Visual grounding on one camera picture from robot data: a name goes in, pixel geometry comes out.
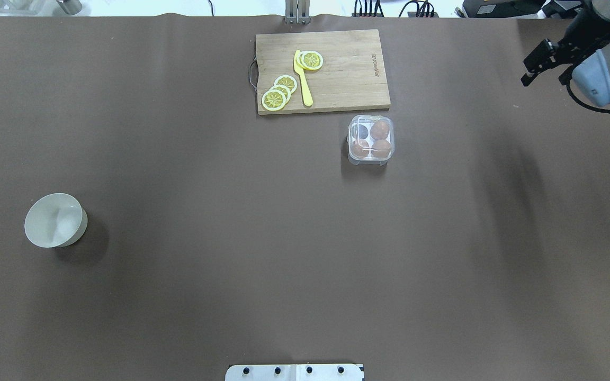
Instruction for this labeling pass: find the aluminium frame post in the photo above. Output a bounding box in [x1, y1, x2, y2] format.
[284, 0, 311, 25]

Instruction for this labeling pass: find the lemon slice front left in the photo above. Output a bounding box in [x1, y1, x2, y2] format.
[261, 89, 290, 112]

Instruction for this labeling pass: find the brown egg in box rear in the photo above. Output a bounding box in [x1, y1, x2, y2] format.
[370, 120, 391, 140]

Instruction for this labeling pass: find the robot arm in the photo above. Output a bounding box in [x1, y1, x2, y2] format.
[521, 1, 610, 115]

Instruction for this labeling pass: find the brown egg in box front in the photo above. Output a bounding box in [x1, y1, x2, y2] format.
[370, 140, 393, 160]

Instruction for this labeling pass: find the brown egg in box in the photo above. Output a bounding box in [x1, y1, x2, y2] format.
[370, 140, 393, 160]
[370, 120, 391, 140]

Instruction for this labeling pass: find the wooden cutting board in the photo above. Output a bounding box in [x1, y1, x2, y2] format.
[256, 29, 391, 115]

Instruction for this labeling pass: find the white bowl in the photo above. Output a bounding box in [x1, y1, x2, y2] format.
[24, 193, 88, 248]

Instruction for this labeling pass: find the lemon slice middle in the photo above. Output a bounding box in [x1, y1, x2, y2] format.
[270, 84, 291, 102]

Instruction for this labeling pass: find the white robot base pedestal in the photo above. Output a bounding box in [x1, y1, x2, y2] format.
[225, 364, 365, 380]

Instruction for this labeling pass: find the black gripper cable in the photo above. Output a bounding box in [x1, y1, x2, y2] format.
[566, 79, 610, 115]

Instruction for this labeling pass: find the clear plastic egg box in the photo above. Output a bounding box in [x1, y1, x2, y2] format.
[346, 115, 396, 166]

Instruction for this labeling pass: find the yellow plastic knife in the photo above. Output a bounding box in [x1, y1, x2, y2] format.
[293, 50, 314, 107]

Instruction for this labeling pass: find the lemon slice rear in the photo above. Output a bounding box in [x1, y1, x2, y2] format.
[274, 75, 298, 94]

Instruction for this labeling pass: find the lemon slice near knife tip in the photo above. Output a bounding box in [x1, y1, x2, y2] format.
[299, 50, 324, 71]

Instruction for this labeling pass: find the brown egg from bowl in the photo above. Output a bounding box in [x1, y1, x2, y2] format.
[349, 139, 370, 160]

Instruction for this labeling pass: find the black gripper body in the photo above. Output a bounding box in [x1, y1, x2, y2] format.
[545, 5, 610, 85]

